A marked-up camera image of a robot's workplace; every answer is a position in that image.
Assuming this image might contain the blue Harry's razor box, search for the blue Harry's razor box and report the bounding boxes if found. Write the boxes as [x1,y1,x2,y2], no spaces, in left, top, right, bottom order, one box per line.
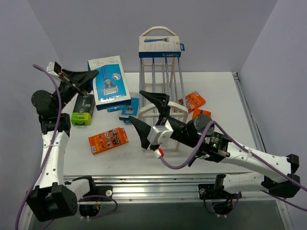
[87,56,131,111]
[118,97,139,125]

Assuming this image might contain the orange Gillette Fusion box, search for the orange Gillette Fusion box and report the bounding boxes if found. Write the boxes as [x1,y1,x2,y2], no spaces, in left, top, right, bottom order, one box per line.
[192,108,212,119]

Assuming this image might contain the orange razor box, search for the orange razor box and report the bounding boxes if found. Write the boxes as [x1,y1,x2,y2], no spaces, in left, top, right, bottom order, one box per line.
[88,127,129,155]
[185,91,206,113]

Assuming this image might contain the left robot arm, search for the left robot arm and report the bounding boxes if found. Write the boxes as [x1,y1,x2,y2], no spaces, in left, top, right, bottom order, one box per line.
[26,69,101,222]

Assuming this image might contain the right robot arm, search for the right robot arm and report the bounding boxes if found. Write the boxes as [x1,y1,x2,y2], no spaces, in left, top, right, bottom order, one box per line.
[129,91,302,198]

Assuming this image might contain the green black razor box front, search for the green black razor box front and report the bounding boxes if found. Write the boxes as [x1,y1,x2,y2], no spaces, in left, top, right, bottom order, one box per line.
[71,94,95,127]

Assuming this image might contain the white Harry's razor box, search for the white Harry's razor box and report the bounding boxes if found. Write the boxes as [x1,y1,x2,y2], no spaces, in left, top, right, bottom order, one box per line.
[139,36,185,58]

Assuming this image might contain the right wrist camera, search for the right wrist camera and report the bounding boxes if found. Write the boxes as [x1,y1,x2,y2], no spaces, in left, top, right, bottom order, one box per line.
[147,121,174,159]

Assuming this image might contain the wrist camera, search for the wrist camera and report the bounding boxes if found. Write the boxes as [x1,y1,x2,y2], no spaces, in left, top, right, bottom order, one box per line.
[147,121,174,159]
[46,61,62,81]

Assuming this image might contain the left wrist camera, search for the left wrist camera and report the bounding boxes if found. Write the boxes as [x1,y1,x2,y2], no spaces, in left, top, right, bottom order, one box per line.
[46,61,62,81]

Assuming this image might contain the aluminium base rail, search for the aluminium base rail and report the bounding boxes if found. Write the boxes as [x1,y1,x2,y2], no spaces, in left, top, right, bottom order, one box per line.
[62,173,286,204]

